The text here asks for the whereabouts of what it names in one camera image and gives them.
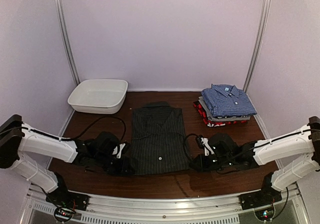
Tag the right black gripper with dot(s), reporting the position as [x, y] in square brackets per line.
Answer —
[202, 166]

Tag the blue checked shirt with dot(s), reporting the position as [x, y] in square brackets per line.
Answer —
[225, 100]

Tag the red black shirt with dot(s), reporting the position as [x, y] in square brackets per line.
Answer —
[221, 122]

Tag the left aluminium frame post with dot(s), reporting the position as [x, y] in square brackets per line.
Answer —
[66, 41]

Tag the white plastic tub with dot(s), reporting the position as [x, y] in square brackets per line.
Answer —
[99, 96]

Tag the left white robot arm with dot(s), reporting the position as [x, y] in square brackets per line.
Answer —
[17, 138]

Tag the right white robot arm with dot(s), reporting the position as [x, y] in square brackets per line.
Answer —
[220, 152]

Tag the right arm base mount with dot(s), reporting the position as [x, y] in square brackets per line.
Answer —
[263, 201]

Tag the aluminium frame post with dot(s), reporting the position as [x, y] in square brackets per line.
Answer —
[264, 15]
[66, 41]

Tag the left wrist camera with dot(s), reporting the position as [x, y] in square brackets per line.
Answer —
[120, 150]

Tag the grey shirt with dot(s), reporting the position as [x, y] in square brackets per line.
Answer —
[223, 118]

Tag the right aluminium frame post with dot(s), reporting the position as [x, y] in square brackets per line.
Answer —
[264, 15]

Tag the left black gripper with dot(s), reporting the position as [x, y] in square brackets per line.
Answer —
[121, 169]

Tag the black pinstriped long sleeve shirt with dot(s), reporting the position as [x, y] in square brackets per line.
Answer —
[158, 132]

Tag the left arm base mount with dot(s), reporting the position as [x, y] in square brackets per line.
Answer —
[66, 202]

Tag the front aluminium rail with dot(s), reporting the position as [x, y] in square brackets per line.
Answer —
[221, 209]

